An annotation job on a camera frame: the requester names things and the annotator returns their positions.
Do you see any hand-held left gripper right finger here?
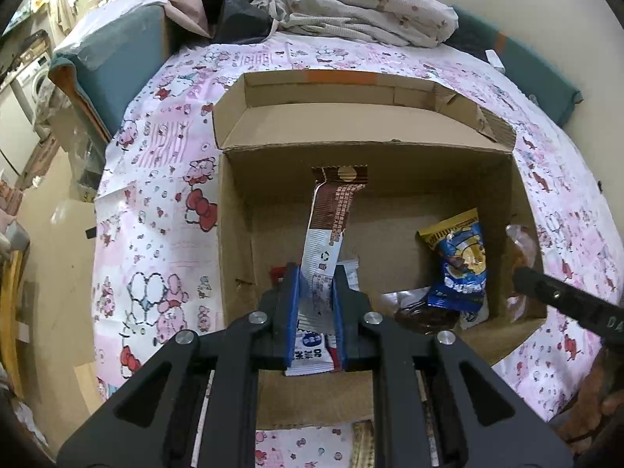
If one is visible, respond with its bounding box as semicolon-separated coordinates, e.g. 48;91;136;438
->
331;268;576;468

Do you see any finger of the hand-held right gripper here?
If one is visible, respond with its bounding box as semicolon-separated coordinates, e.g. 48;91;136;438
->
512;266;600;332

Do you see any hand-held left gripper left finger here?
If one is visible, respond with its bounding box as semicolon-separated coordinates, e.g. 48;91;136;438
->
56;262;300;468

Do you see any clear packet of brown snack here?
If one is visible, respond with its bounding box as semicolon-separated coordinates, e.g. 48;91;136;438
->
504;223;539;278

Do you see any small silver snack packet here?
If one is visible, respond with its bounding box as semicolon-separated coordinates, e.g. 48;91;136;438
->
459;302;489;330

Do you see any dark brown snack packet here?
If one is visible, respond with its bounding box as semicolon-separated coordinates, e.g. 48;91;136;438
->
394;296;461;336

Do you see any blue and yellow snack packet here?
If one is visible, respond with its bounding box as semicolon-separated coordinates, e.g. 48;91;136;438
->
416;207;489;314

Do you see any brown and white snack packet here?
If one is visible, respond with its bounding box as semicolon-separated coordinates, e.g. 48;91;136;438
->
284;165;370;377

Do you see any cardboard box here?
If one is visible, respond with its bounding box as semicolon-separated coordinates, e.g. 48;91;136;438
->
212;71;549;432

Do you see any teal headboard cushion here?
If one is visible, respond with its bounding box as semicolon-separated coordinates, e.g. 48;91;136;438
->
451;5;583;128

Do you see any clear plastic bag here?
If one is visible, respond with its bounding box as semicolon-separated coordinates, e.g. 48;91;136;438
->
46;73;110;200

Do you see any dark grey cloth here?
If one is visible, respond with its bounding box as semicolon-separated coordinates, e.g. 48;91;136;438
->
212;0;274;44

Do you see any brown floor mat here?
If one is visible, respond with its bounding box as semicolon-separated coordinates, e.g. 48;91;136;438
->
17;139;59;191

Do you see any teal footboard cushion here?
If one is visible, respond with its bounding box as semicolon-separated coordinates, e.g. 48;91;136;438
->
49;2;169;142

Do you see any crumpled floral duvet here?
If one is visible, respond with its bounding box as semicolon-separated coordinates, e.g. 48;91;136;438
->
209;0;459;50

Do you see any pink cloth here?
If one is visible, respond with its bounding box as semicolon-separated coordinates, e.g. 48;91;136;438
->
166;0;215;40

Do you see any white washing machine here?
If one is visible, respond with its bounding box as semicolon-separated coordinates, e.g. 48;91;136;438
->
17;51;52;122

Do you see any white flat board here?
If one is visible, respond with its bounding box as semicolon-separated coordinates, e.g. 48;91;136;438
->
53;0;169;54

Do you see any hanging beige towel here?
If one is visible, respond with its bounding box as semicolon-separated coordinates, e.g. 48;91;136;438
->
53;0;79;32

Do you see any yellow wooden frame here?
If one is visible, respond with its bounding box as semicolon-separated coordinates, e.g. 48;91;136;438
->
0;248;30;398

